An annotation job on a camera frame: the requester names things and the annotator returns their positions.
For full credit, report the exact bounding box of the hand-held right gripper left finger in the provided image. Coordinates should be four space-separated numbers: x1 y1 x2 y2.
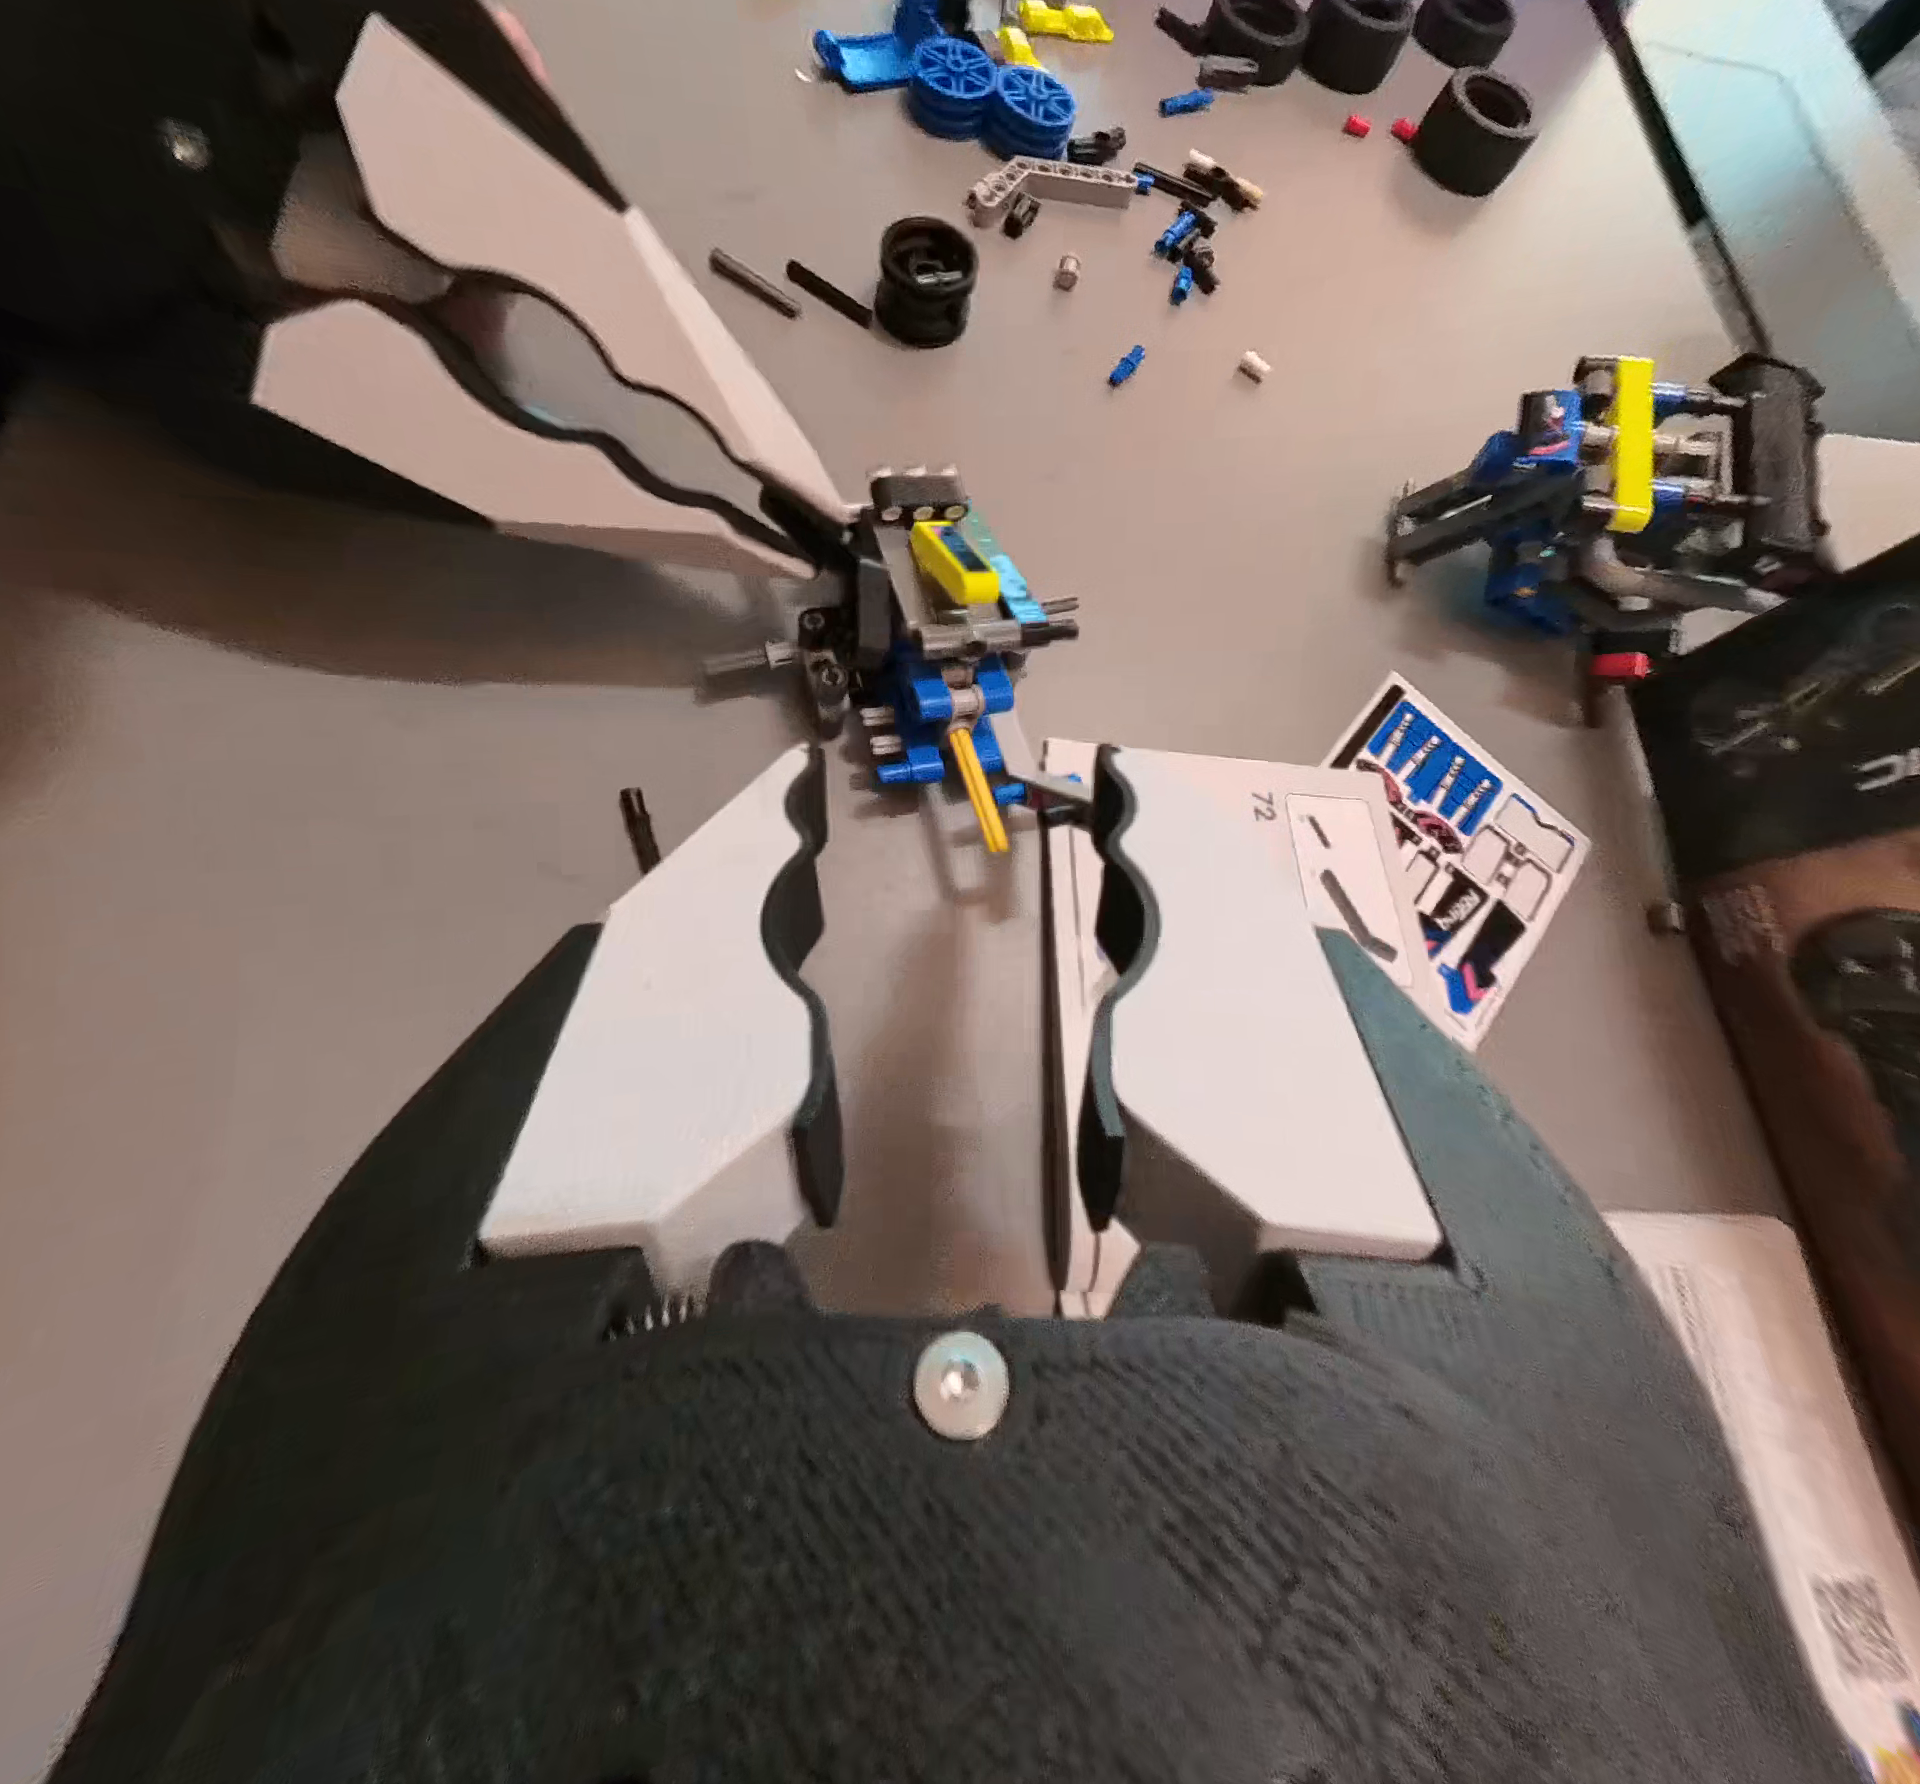
476 746 846 1293

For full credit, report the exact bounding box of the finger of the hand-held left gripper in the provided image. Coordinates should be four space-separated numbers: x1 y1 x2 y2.
252 297 824 584
276 15 861 531

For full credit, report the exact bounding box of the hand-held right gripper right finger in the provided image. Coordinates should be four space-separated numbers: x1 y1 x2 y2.
1069 744 1452 1268

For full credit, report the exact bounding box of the small blue yellow toy brick model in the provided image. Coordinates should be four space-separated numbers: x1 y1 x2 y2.
704 460 1087 860

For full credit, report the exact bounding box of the instruction booklet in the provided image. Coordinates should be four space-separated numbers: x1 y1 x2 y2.
1038 738 1429 1323

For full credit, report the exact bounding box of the sticker sheet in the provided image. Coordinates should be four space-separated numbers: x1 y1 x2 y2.
1327 674 1595 1055

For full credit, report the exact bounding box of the black toy wheel rim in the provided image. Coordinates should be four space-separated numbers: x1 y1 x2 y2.
873 216 985 350

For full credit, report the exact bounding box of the heap of loose toy bricks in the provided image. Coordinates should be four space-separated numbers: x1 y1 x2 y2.
704 0 1429 394

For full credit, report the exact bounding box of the dark cardboard box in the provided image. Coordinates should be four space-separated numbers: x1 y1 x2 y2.
1626 560 1920 1464

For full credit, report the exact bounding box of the white printed paper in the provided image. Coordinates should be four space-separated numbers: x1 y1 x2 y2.
1603 1210 1920 1784

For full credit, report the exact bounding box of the large blue black toy brick model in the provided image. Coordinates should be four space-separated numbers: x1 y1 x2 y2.
1382 350 1837 729

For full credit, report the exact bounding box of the black rubber toy tire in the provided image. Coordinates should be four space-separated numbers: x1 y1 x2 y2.
1205 0 1314 89
1413 0 1520 75
1303 0 1418 95
1413 68 1543 201

